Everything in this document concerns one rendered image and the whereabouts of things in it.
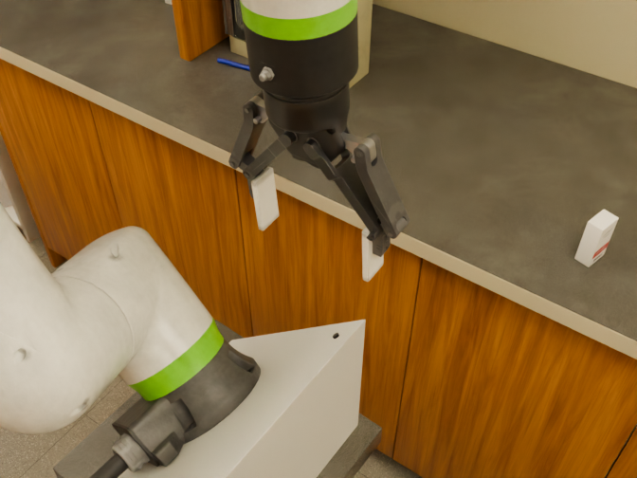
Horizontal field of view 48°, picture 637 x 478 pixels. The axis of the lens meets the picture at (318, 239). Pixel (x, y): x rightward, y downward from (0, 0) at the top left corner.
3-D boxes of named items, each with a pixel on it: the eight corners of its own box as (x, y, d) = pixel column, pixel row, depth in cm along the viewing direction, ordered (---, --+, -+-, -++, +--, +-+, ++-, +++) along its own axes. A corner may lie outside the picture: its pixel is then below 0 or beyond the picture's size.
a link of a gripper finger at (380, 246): (380, 207, 68) (408, 218, 66) (379, 244, 71) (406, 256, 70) (372, 216, 67) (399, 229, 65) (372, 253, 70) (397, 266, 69)
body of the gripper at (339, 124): (371, 65, 61) (371, 150, 68) (291, 39, 65) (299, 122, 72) (319, 110, 57) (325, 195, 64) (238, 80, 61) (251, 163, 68)
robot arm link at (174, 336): (112, 431, 84) (6, 303, 80) (172, 356, 98) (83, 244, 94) (189, 395, 79) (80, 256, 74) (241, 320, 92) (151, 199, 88)
